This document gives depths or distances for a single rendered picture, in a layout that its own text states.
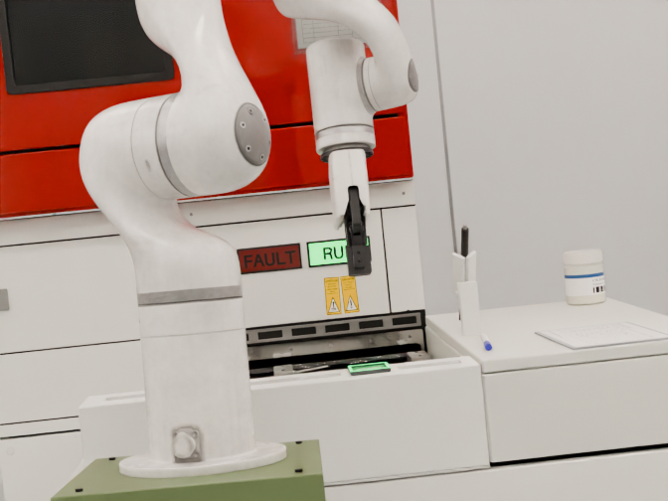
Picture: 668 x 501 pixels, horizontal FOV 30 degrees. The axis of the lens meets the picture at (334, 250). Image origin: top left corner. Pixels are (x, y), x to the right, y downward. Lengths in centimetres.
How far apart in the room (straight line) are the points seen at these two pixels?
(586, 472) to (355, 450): 32
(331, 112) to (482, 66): 216
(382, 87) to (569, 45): 224
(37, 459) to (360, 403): 86
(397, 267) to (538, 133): 163
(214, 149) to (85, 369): 106
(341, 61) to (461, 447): 56
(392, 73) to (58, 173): 79
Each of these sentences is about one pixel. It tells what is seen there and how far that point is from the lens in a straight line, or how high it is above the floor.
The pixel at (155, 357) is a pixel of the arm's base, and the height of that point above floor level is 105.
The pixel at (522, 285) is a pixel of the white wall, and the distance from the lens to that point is 389.
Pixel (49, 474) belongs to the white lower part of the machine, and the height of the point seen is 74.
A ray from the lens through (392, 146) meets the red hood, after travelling 227.
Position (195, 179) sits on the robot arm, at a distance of 138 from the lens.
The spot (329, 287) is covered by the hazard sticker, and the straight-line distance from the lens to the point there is 232.
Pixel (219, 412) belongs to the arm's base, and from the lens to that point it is 139.
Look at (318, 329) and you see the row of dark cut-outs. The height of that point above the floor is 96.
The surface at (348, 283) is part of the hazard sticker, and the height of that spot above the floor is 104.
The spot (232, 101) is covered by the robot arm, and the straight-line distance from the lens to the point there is 137.
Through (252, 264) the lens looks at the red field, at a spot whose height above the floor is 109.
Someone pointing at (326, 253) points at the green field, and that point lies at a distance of 231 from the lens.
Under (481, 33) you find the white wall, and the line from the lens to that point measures 388.
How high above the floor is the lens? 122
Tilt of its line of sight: 3 degrees down
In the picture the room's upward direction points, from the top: 6 degrees counter-clockwise
